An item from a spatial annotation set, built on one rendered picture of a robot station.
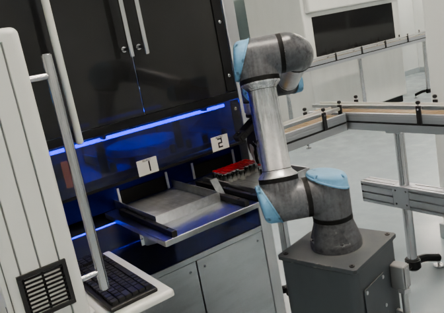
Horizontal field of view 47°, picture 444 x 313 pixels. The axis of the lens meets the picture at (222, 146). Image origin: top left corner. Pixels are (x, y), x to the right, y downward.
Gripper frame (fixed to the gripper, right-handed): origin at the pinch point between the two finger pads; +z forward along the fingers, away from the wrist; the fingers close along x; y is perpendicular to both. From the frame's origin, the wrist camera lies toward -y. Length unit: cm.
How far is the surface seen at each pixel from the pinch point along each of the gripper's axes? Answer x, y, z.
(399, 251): 30, 116, 93
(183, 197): 8.3, -31.6, 5.2
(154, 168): 16.8, -36.8, -6.9
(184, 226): -17, -47, 5
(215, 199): -9.0, -28.2, 4.0
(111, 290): -28, -78, 11
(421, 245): 24, 129, 93
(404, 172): 0, 89, 31
